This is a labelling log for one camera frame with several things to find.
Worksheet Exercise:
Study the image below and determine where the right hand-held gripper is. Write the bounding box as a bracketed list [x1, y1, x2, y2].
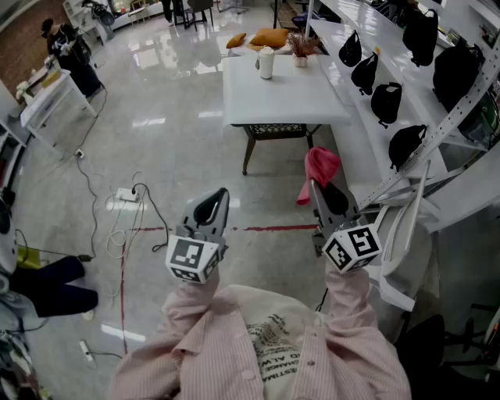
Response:
[307, 177, 383, 273]

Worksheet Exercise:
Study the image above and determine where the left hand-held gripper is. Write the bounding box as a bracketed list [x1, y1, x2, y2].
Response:
[165, 187, 230, 284]

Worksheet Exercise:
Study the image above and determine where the red cloth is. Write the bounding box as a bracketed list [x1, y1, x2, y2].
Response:
[295, 146, 342, 207]

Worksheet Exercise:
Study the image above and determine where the white lidded paper cup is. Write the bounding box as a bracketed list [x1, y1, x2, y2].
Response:
[255, 45, 277, 81]

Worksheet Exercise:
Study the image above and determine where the person's right forearm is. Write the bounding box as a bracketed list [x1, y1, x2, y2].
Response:
[323, 267, 378, 337]

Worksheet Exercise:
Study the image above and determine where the person's left forearm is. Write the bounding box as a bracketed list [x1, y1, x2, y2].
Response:
[160, 271, 222, 341]

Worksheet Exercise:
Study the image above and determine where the white folding rack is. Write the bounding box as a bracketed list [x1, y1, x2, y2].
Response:
[380, 159, 433, 267]

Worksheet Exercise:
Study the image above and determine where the black cap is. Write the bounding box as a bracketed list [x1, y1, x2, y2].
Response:
[388, 124, 429, 171]
[350, 52, 380, 96]
[370, 81, 403, 128]
[337, 30, 363, 68]

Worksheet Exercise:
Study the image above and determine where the white table with dark legs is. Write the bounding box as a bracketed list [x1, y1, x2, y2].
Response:
[221, 53, 352, 177]

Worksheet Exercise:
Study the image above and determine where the person's torso in pink shirt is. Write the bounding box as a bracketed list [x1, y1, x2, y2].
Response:
[109, 284, 411, 400]

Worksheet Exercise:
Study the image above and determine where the dried orange potted plant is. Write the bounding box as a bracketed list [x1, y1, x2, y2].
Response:
[287, 30, 320, 70]

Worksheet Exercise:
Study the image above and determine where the black office chair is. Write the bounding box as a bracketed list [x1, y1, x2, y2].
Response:
[394, 304, 500, 386]

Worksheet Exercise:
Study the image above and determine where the orange cushion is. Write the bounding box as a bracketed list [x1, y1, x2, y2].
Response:
[249, 27, 291, 50]
[225, 32, 248, 50]

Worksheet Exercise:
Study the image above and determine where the black backpack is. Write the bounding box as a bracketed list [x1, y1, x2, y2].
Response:
[432, 44, 486, 113]
[402, 8, 440, 68]

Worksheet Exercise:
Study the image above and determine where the yellow-green fabric bundle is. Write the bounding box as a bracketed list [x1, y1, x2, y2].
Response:
[16, 247, 42, 271]

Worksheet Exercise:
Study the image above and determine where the white side table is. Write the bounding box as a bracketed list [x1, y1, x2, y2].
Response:
[20, 68, 98, 157]

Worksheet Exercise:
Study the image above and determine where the dark chair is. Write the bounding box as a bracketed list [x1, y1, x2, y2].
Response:
[183, 0, 216, 33]

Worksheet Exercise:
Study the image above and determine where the white wooden shelf unit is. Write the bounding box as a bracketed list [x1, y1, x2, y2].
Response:
[62, 0, 107, 44]

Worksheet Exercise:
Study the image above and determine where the long black cable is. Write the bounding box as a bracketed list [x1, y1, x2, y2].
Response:
[75, 88, 109, 259]

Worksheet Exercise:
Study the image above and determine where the perforated metal shelf post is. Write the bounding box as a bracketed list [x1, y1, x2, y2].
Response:
[357, 50, 500, 212]

